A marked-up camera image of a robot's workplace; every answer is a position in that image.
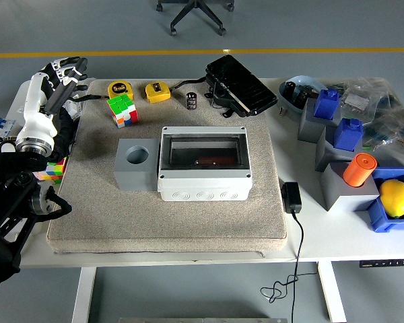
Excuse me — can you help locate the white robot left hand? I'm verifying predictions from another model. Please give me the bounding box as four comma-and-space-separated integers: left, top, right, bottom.
15, 56, 89, 149

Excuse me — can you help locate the clear hinged box lid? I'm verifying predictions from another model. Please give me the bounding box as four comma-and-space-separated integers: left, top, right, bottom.
157, 126, 254, 184

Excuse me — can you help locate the black cloth bundle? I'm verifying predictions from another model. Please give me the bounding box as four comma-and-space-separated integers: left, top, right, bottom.
52, 106, 77, 161

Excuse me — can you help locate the white blue circuit breaker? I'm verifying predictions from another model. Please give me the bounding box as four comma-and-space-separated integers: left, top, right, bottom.
0, 117, 18, 145

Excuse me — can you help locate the Rubik's cube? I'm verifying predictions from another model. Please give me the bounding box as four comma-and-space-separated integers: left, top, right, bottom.
106, 94, 139, 129
32, 156, 69, 184

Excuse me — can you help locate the yellow tape measure round label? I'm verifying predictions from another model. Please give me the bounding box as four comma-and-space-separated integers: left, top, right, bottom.
107, 80, 135, 101

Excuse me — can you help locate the grey block with round hole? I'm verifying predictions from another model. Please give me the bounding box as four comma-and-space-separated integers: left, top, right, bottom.
113, 137, 161, 192

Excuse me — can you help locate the yellow tape measure black clip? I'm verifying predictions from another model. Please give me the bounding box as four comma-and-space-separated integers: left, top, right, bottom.
145, 81, 172, 104

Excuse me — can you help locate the black office chair base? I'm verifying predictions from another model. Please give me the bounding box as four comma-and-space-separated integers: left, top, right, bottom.
156, 0, 236, 37

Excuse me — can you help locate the white table leg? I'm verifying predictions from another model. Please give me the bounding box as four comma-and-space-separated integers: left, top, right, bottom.
316, 261, 347, 322
71, 267, 97, 323

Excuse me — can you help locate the grey-brown table mat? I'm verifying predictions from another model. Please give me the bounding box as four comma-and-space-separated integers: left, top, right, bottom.
46, 79, 288, 254

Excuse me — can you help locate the black power adapter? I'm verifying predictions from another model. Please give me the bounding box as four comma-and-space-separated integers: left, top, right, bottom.
281, 181, 303, 214

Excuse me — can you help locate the light blue dish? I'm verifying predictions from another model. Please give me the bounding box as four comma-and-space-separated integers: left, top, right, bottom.
277, 75, 329, 112

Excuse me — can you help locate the grey holder block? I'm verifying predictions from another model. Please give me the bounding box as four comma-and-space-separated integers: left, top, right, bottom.
296, 98, 341, 144
319, 161, 380, 213
314, 124, 364, 173

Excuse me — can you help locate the blue plastic bottle block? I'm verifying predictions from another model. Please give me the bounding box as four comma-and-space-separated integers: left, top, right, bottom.
313, 89, 341, 121
333, 117, 364, 151

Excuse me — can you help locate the clear plastic bag of parts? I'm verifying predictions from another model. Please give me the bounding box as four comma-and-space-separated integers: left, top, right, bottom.
370, 110, 404, 169
341, 79, 391, 115

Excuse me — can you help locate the blue plastic bin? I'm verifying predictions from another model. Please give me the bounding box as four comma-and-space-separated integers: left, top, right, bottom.
366, 167, 404, 233

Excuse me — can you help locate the yellow lemon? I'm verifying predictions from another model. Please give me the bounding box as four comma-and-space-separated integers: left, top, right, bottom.
378, 180, 404, 218

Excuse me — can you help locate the black table control panel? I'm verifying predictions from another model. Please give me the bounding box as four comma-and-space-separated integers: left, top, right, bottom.
359, 258, 404, 268

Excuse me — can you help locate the black tape measure strap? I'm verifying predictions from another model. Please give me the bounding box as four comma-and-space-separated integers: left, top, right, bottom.
69, 94, 110, 104

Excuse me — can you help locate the black floodlight cable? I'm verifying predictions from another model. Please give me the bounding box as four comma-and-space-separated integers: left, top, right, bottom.
170, 77, 208, 92

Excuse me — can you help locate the black adapter cord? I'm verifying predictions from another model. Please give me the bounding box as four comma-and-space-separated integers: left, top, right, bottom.
260, 211, 319, 323

